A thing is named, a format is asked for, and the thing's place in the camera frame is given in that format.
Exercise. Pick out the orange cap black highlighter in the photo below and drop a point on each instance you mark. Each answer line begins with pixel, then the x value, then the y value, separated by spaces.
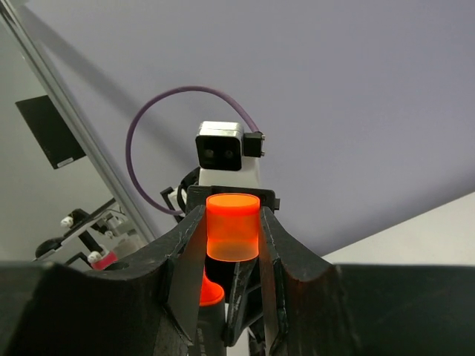
pixel 232 237

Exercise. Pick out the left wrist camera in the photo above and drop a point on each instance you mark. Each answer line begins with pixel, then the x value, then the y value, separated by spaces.
pixel 228 156

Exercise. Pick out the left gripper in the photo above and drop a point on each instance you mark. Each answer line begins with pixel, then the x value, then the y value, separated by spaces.
pixel 230 297

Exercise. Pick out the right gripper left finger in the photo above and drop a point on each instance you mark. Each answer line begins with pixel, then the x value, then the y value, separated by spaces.
pixel 144 304

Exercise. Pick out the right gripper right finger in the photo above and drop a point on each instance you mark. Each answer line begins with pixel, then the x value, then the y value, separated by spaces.
pixel 313 307

